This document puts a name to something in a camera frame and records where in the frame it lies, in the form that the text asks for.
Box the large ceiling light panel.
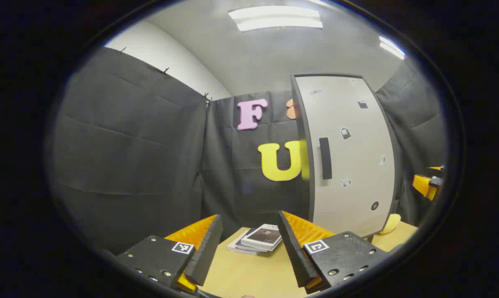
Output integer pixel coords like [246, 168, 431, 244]
[228, 5, 324, 33]

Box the small ceiling light panel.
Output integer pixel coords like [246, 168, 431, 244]
[379, 36, 406, 60]

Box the dark grey cabinet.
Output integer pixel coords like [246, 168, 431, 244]
[290, 73, 399, 241]

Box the white book with portrait cover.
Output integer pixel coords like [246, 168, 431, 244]
[240, 224, 283, 251]

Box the yellow foam bun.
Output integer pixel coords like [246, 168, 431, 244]
[378, 214, 401, 235]

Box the black backdrop cloth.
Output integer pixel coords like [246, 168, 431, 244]
[51, 46, 446, 255]

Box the black door handle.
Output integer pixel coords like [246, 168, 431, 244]
[319, 137, 333, 180]

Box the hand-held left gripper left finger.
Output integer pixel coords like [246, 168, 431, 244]
[116, 214, 224, 295]

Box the dark blue book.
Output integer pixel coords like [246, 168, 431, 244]
[235, 228, 275, 253]

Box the thick white book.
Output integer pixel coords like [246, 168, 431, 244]
[227, 228, 271, 255]

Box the grey cabinet door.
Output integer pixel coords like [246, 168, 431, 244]
[293, 74, 397, 238]

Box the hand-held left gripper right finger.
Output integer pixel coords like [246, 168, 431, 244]
[278, 211, 389, 294]

